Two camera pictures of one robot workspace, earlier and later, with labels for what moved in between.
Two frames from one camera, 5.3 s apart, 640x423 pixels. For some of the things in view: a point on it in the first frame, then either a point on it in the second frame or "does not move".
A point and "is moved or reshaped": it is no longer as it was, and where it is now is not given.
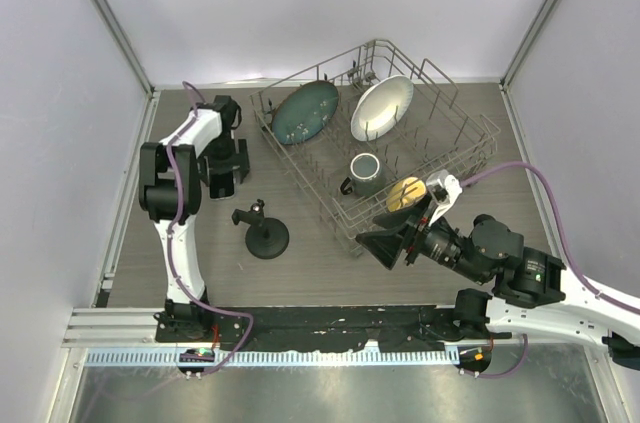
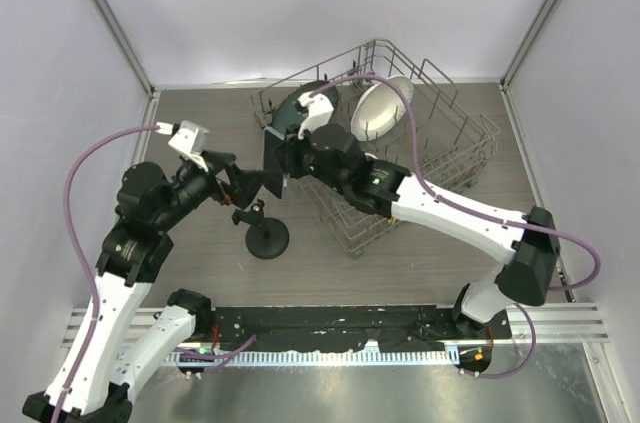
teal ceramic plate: (304, 110) does not move
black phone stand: (266, 237) does not move
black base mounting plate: (385, 328) does not move
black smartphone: (221, 186) is moved or reshaped
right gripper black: (384, 245) to (292, 147)
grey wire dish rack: (367, 127) does not move
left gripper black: (237, 162) to (243, 185)
